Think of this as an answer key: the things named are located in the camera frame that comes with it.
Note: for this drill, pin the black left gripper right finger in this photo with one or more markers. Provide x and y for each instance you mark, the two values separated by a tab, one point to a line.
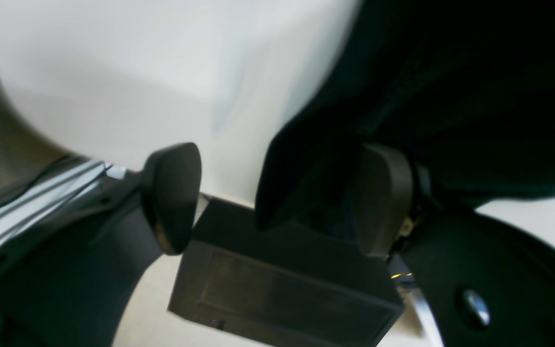
382	197

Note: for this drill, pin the black t-shirt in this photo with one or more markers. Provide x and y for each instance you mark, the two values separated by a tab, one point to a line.
464	87

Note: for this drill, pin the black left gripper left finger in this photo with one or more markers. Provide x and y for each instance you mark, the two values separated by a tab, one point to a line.
170	191

